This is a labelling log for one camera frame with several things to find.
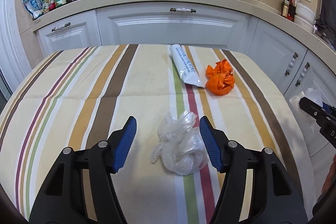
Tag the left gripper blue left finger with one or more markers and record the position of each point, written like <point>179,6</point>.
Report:
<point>61,196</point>

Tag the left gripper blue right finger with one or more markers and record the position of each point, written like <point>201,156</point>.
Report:
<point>274,197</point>

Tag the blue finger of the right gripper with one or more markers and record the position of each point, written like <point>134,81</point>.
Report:
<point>313,109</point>
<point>331,110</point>

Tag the white tissue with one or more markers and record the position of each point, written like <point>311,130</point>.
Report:
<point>307,123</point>

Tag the orange wrapper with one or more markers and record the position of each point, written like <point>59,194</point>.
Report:
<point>220,79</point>

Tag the clear plastic bag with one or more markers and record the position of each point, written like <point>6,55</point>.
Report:
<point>180,147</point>

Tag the white blue milk powder sachet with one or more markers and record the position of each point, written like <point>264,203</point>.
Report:
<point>184,66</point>

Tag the white stacked bowls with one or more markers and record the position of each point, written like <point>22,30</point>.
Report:
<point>304,17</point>

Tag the red packages behind bottle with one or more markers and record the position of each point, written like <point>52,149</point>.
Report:
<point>291,10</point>

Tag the striped tablecloth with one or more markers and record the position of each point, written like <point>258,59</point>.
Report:
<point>76,98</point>

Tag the dark oil bottle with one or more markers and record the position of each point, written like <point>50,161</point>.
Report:
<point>285,8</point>

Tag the blue white snack bag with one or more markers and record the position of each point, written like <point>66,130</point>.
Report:
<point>34,8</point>

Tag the cabinet door handle right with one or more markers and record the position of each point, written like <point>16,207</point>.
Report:
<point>302,74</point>

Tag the cabinet door handle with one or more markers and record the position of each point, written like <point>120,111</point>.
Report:
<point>291,64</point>
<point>302,74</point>

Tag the cabinet door handle left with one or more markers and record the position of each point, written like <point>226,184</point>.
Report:
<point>291,64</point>

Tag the drawer handle centre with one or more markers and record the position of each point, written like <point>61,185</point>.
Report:
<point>183,10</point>

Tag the drawer handle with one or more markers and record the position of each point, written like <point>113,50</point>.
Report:
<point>61,27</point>
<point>183,10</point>

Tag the drawer handle left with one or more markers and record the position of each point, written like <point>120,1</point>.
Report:
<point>61,27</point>

